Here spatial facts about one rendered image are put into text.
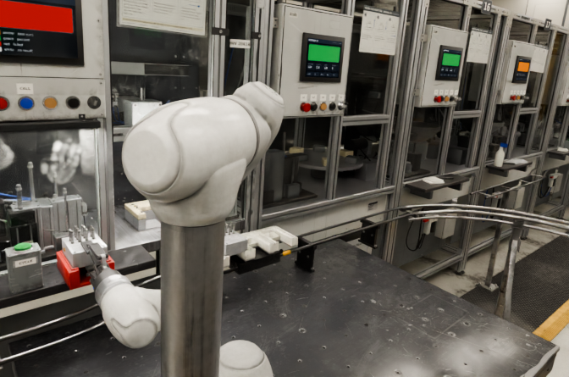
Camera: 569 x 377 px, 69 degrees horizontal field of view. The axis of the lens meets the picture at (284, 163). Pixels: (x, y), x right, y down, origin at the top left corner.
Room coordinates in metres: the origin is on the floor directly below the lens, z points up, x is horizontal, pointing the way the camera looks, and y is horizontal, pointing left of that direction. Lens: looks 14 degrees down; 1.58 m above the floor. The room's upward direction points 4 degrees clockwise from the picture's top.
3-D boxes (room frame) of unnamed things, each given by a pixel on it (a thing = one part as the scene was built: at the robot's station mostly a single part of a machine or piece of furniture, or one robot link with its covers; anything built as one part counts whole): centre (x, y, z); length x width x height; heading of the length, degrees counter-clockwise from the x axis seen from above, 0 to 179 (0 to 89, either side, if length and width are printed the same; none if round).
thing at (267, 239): (1.53, 0.11, 0.84); 0.36 x 0.14 x 0.10; 131
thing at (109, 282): (0.95, 0.41, 0.98); 0.09 x 0.06 x 0.09; 131
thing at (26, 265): (1.07, 0.72, 0.97); 0.08 x 0.08 x 0.12; 41
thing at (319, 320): (1.19, -0.10, 0.66); 1.50 x 1.06 x 0.04; 131
